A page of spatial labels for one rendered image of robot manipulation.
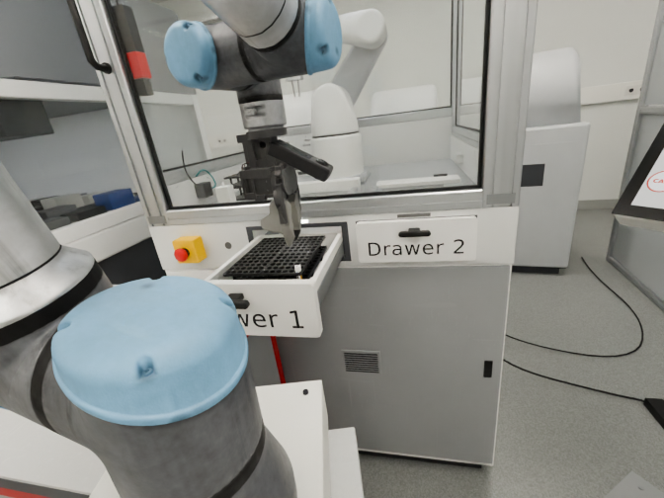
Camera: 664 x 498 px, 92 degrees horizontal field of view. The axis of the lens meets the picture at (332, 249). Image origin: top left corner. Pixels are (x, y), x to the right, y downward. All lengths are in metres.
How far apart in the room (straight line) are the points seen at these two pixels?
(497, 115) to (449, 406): 0.84
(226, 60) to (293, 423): 0.46
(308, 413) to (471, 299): 0.60
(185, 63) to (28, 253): 0.29
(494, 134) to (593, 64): 3.42
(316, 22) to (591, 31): 3.89
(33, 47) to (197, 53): 1.03
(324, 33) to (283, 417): 0.45
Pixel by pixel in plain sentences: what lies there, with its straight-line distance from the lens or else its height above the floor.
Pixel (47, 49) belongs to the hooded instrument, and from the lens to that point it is 1.51.
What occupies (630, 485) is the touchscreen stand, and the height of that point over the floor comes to 0.03.
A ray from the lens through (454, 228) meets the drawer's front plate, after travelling 0.83.
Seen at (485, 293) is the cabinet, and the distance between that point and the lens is 0.93.
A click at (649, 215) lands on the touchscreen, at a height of 0.97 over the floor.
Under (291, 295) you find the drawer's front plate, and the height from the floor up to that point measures 0.90.
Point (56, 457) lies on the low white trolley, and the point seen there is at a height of 0.76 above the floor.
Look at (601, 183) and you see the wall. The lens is 4.38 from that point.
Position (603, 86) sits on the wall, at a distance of 4.19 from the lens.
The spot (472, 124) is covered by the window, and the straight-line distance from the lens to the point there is 0.82.
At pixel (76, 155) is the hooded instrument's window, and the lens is 1.47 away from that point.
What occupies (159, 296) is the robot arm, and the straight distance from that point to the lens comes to 0.28.
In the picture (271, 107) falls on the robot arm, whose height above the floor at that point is 1.21.
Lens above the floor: 1.17
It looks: 21 degrees down
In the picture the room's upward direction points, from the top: 7 degrees counter-clockwise
